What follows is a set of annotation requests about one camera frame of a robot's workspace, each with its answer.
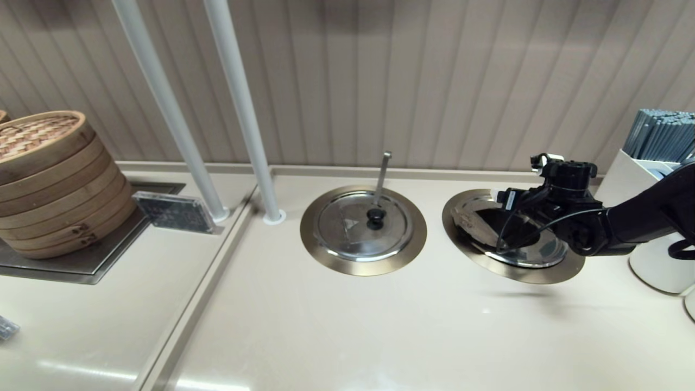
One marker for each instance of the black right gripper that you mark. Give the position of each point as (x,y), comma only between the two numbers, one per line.
(570,176)

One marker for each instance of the hinged steel lid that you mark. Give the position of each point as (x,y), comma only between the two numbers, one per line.
(467,217)

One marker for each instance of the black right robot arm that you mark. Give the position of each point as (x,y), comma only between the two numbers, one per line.
(640,220)

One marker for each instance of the steel lid with black knob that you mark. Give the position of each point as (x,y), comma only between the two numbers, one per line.
(347,233)

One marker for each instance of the bamboo steamer lid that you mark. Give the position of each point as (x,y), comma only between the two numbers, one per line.
(38,137)

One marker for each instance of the white utensil holder box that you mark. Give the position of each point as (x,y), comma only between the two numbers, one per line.
(624,179)

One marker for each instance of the steel soup pot insert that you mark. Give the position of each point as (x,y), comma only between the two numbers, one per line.
(505,228)

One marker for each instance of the grey chopsticks bundle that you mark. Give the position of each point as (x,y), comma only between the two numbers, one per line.
(659,136)

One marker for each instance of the white ceramic jar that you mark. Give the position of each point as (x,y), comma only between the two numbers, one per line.
(657,271)

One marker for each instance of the white ceramic dish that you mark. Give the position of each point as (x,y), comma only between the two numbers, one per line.
(690,304)

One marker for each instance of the white pole base flange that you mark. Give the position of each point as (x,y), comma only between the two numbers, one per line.
(267,220)

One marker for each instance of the white pole with flange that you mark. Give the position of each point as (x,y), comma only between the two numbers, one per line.
(241,98)

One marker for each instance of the white round pole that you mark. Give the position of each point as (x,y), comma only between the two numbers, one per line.
(163,98)

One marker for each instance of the steel recessed steamer plate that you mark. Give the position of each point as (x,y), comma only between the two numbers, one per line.
(108,260)

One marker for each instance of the bamboo steamer basket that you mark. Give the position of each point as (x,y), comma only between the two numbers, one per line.
(70,235)
(65,181)
(70,205)

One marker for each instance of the small clear plastic piece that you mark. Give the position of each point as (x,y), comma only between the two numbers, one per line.
(8,327)

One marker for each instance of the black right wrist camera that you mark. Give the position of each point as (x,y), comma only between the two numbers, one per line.
(524,201)

